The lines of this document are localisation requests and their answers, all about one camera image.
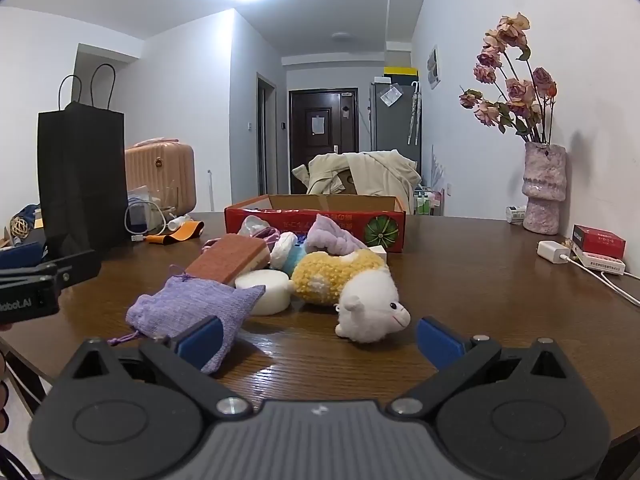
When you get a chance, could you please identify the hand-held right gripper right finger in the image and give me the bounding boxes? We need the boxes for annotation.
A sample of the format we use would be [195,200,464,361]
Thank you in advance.
[389,316,572,418]

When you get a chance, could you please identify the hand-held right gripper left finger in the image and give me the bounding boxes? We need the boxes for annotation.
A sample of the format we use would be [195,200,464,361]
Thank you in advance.
[70,315,252,419]

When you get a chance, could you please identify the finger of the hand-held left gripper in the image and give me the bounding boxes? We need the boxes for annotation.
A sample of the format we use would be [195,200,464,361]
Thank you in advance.
[47,249,102,291]

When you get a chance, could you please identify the purple woven sachet bag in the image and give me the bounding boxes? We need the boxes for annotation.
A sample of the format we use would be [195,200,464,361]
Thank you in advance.
[107,266,266,376]

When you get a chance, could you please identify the white round sponge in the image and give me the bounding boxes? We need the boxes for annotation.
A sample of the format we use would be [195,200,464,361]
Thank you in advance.
[234,269,296,316]

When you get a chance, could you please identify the brown rectangular sponge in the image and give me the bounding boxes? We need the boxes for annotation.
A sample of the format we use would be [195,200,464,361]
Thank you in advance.
[184,233,271,287]

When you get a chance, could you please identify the white and yellow sheep plush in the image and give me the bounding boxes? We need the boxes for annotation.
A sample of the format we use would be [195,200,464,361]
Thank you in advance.
[289,248,411,344]

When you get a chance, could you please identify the white powder puff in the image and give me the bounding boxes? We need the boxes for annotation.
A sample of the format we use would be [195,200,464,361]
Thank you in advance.
[269,232,299,269]

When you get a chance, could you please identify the light blue soft ball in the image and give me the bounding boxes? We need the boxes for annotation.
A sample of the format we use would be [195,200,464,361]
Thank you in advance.
[284,247,309,277]

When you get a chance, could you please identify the red cardboard box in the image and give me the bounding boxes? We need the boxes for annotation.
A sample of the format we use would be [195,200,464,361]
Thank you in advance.
[223,193,407,254]

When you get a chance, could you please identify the pink scrunchie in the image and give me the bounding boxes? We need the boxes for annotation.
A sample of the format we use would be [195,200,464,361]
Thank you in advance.
[239,215,282,242]

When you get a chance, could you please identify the fluffy lilac cloth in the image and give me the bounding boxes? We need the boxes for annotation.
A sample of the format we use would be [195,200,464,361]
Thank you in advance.
[304,213,371,256]

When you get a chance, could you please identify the black paper bag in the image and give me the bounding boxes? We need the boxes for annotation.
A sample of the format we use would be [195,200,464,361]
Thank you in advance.
[37,63,126,259]

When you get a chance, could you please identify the clear plastic container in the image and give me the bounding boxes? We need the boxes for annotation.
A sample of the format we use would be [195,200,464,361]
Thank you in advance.
[127,185,179,212]

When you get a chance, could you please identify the pink suitcase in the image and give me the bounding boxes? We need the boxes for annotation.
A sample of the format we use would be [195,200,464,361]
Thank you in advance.
[124,138,196,216]

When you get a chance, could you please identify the group of bottles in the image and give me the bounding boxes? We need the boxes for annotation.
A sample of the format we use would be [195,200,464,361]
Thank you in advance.
[413,187,446,216]

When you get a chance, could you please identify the white power adapter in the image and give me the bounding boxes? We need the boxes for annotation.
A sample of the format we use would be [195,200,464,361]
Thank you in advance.
[537,239,572,264]

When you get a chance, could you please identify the white flat box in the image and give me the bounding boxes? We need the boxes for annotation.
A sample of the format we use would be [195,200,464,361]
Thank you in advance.
[569,250,627,277]

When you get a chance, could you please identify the beige coat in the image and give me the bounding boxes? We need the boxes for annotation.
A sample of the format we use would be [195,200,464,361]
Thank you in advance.
[292,149,424,215]

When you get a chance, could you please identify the brown wooden chair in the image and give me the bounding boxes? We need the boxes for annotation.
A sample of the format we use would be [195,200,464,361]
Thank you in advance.
[334,169,362,196]

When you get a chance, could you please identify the pink textured vase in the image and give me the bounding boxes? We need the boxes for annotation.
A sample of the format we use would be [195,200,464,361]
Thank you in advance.
[521,141,569,235]

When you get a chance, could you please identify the red flat box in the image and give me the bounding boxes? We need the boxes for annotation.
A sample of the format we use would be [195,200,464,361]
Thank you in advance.
[571,223,627,260]

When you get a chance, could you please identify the grey refrigerator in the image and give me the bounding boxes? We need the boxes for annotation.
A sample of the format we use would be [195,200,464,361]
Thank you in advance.
[368,79,422,161]

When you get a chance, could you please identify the white folded umbrella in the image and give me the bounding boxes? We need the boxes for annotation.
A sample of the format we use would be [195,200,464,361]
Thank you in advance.
[407,82,421,146]

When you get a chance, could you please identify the paper on refrigerator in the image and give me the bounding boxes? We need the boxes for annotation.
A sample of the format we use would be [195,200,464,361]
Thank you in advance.
[378,84,404,108]

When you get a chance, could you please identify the dark brown door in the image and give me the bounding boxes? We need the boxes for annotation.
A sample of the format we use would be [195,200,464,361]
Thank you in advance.
[288,88,359,155]

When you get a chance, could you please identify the dried pink roses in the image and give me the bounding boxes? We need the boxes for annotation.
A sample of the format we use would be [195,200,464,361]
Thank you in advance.
[458,12,559,145]

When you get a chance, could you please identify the white charger with cable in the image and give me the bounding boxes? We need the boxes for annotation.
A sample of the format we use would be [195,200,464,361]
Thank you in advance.
[124,198,167,242]

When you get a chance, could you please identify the orange strap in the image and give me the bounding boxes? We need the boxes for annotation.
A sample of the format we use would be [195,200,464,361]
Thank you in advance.
[145,220,206,245]

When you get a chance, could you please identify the white cable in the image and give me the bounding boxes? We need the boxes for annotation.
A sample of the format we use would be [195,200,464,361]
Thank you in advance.
[562,254,640,307]

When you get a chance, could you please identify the wall poster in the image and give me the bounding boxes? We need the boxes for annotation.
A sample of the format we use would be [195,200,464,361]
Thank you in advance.
[425,45,444,90]

